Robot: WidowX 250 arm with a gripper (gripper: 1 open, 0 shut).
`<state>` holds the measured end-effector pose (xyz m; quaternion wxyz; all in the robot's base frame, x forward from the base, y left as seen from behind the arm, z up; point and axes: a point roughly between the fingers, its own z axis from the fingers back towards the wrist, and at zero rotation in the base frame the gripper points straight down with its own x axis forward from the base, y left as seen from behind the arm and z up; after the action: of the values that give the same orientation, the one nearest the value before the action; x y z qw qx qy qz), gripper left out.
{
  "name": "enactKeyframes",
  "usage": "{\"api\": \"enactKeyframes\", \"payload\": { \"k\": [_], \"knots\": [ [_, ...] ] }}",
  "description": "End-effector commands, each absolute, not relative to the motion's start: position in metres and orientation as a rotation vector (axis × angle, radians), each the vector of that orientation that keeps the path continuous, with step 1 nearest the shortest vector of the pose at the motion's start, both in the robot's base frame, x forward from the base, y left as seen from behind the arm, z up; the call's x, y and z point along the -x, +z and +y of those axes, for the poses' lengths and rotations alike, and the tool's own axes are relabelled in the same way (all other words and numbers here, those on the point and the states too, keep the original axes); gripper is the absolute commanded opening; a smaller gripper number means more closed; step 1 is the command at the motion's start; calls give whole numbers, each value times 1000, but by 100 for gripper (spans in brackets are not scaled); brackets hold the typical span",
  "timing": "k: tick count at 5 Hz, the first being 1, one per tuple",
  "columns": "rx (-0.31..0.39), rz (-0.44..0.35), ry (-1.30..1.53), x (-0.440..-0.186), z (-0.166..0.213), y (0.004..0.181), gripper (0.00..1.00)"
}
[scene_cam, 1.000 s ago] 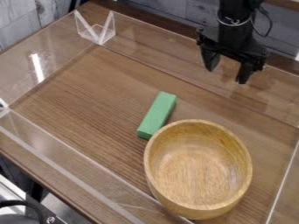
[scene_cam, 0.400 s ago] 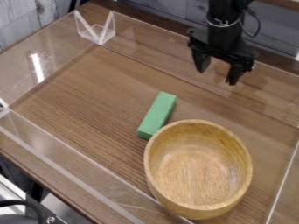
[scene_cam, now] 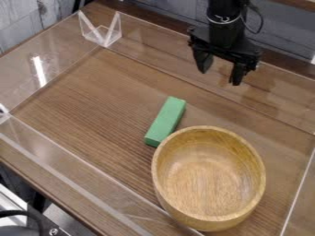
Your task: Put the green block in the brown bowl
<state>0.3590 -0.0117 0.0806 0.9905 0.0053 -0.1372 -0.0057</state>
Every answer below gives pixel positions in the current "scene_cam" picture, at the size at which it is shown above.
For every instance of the green rectangular block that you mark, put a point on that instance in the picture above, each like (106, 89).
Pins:
(165, 121)

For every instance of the black metal frame mount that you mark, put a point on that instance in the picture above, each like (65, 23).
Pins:
(22, 221)

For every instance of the clear acrylic corner bracket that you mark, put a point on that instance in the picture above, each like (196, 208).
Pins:
(104, 36)

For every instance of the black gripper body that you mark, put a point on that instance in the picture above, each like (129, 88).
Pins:
(224, 39)

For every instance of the brown wooden bowl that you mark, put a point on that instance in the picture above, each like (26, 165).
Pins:
(208, 177)

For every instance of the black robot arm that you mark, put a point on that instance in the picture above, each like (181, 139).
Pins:
(225, 10)

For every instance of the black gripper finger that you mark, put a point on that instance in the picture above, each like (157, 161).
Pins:
(202, 57)
(237, 73)

